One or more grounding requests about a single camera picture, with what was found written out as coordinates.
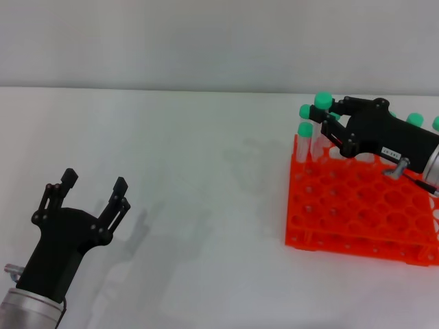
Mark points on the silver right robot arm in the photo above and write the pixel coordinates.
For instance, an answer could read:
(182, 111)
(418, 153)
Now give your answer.
(433, 166)

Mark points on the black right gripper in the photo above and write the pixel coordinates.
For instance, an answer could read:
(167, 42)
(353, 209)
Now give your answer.
(384, 133)

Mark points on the orange plastic test tube rack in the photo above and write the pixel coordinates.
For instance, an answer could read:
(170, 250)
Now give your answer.
(360, 212)

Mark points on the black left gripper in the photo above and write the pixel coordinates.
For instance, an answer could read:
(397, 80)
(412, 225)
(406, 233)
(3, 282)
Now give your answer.
(65, 236)

